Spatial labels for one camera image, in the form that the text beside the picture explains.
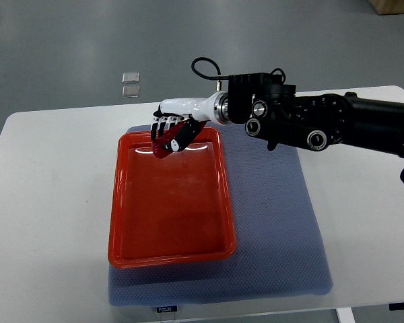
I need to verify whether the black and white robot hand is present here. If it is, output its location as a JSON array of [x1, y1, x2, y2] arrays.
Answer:
[[150, 91, 231, 153]]

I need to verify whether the red pepper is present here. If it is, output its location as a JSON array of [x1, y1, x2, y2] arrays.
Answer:
[[150, 122, 184, 159]]

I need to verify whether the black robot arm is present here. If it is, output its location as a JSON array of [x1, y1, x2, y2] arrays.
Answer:
[[191, 57, 404, 183]]

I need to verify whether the red plastic tray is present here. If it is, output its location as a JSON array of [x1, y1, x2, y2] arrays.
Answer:
[[108, 127, 236, 269]]

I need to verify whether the upper metal floor plate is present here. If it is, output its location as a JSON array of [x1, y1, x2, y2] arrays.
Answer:
[[122, 72, 139, 84]]

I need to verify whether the blue-grey textured mat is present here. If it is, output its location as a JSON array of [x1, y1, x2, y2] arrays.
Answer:
[[109, 125, 333, 307]]

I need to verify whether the black table label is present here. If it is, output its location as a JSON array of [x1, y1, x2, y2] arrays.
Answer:
[[156, 306, 178, 314]]

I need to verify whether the cardboard box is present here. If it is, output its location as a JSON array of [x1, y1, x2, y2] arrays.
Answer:
[[369, 0, 404, 15]]

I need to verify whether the white table leg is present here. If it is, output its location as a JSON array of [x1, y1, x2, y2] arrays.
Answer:
[[335, 308, 356, 323]]

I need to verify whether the black table control panel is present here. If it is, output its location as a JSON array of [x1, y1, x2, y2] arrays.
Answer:
[[389, 302, 404, 312]]

